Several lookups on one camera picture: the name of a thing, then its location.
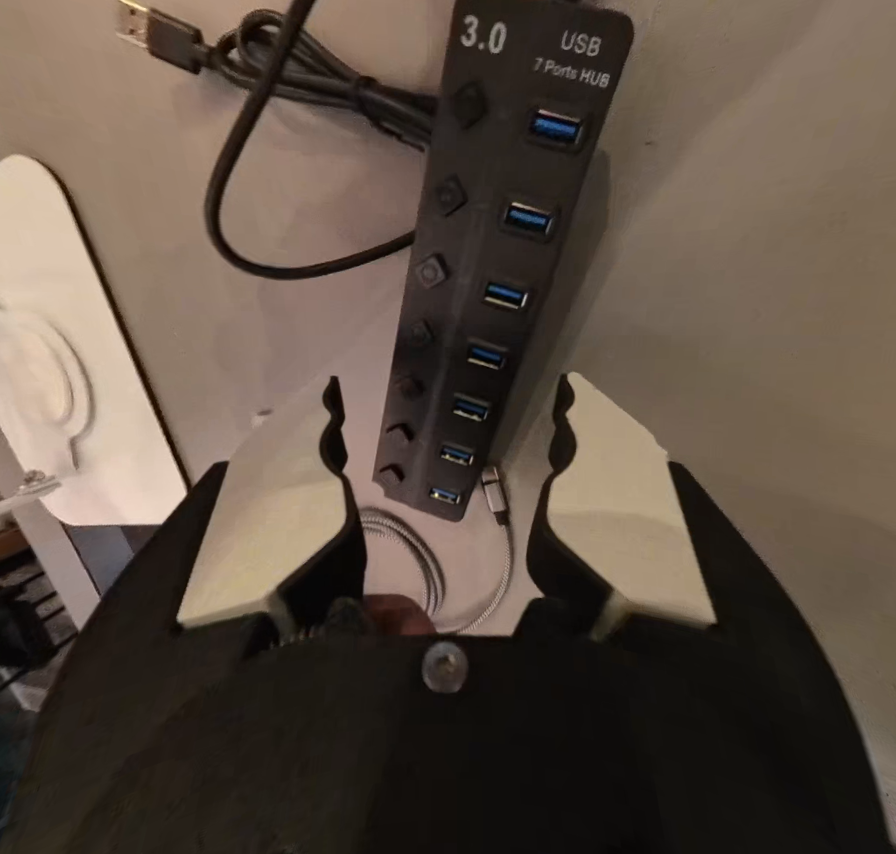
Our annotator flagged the black usb hub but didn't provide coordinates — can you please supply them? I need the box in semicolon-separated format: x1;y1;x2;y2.
373;0;636;522

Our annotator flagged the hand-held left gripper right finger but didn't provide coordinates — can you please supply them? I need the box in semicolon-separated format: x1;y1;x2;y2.
525;371;722;642

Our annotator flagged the person's left hand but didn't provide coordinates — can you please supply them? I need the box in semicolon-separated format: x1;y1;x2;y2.
365;593;436;636

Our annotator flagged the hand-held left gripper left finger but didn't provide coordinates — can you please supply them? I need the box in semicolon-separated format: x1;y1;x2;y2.
174;375;371;628

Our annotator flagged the white stand base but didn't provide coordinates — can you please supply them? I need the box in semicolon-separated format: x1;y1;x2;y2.
0;155;192;527

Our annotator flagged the thick black hub cable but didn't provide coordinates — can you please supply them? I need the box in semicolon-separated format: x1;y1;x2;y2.
113;0;590;282

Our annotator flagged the grey braided cable blue tie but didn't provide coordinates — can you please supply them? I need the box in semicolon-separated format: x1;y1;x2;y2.
353;465;517;636

